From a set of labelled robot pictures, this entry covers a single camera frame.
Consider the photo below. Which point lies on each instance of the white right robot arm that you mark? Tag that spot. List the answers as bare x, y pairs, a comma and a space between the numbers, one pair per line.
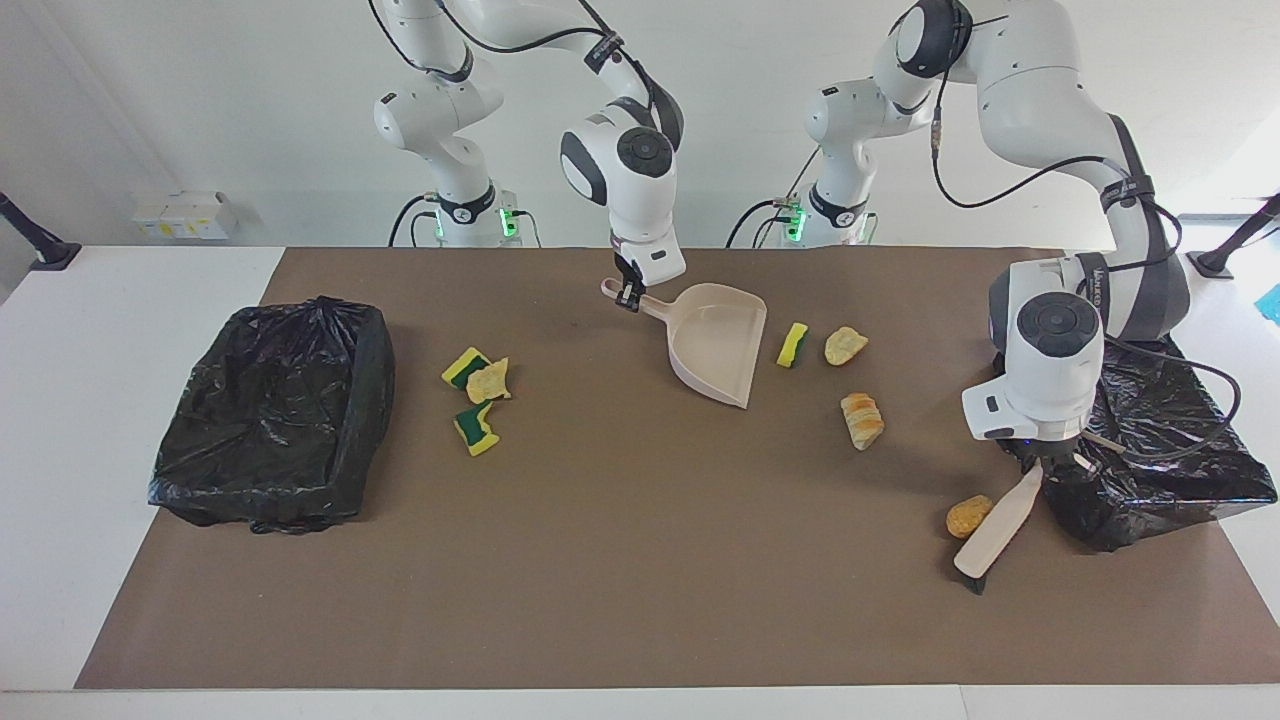
640, 190

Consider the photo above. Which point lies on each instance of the cyan object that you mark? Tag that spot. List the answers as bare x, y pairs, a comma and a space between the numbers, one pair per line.
1272, 305

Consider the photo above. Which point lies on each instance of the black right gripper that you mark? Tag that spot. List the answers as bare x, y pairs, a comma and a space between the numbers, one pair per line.
624, 270

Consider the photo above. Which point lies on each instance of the bin with black bag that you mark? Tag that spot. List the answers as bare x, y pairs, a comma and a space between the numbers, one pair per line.
270, 420
1180, 490

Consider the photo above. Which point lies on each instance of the beige plastic dustpan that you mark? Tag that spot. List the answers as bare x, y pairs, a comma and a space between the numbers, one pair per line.
715, 345

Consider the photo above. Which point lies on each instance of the pale yellow scrap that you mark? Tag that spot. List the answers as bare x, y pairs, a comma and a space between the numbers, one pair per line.
845, 346
490, 382

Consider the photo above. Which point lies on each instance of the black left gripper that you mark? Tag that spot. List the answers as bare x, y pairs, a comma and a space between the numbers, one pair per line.
1060, 455

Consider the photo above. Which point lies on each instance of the orange brown nugget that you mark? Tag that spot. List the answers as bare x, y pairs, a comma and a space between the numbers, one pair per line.
968, 517

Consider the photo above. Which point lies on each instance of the yellow green sponge piece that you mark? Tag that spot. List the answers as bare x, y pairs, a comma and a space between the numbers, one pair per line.
478, 430
462, 368
792, 345

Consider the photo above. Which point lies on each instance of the brown table mat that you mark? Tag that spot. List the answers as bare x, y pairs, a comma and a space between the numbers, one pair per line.
600, 650

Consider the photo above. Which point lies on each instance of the white power strip box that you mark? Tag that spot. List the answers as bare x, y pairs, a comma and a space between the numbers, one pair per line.
185, 215

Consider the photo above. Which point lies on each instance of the striped cream orange bread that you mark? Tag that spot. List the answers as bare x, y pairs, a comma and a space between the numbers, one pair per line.
862, 420

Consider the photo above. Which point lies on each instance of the beige hand brush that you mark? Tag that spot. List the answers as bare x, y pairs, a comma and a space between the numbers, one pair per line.
995, 525

